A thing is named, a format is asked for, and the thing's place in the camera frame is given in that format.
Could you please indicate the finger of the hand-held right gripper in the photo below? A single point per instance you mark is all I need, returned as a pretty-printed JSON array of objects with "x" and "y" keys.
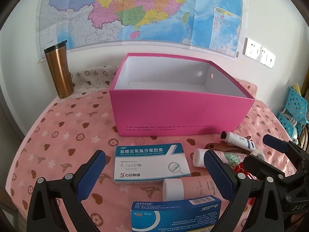
[
  {"x": 258, "y": 166},
  {"x": 274, "y": 141}
]

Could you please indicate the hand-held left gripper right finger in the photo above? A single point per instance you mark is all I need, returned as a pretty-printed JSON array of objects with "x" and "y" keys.
[{"x": 217, "y": 171}]

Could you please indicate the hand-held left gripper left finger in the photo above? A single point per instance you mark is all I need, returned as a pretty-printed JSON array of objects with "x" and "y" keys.
[{"x": 93, "y": 171}]

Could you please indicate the red plastic object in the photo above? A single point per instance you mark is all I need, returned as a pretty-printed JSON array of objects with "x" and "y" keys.
[{"x": 240, "y": 168}]

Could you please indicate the white tube with blue label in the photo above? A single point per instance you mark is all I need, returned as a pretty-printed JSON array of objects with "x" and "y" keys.
[{"x": 237, "y": 139}]

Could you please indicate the teal and white medicine box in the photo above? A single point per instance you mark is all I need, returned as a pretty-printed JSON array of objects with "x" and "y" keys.
[{"x": 149, "y": 164}]

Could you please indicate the pink cardboard box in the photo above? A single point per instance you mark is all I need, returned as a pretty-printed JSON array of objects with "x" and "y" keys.
[{"x": 169, "y": 111}]

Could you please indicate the white tape roll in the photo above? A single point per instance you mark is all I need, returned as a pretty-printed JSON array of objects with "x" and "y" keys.
[{"x": 257, "y": 152}]

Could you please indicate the pink tube with green print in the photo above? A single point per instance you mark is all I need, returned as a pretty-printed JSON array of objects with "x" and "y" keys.
[{"x": 229, "y": 159}]

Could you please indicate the brown wooden utensil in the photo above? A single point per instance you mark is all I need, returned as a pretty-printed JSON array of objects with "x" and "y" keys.
[{"x": 217, "y": 147}]

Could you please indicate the plain pink tube white cap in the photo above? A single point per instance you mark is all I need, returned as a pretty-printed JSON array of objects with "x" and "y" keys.
[{"x": 193, "y": 186}]

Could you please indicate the blue plastic basket rack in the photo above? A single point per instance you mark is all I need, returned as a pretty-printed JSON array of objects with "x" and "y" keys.
[{"x": 295, "y": 101}]

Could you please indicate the pink printed blanket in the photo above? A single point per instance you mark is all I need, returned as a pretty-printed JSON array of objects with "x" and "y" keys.
[{"x": 60, "y": 130}]

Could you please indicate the blue medicine box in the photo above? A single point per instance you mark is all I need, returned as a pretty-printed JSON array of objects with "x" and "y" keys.
[{"x": 173, "y": 217}]

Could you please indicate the cream star-print cloth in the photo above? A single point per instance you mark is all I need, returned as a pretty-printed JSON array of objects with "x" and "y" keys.
[{"x": 91, "y": 77}]

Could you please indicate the copper travel mug black lid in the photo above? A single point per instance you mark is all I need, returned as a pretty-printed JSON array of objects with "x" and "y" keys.
[{"x": 59, "y": 72}]

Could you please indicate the white wall socket panel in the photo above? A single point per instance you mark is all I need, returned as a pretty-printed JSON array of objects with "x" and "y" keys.
[{"x": 259, "y": 52}]

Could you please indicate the colourful wall map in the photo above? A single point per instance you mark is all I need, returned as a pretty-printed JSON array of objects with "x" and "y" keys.
[{"x": 120, "y": 9}]

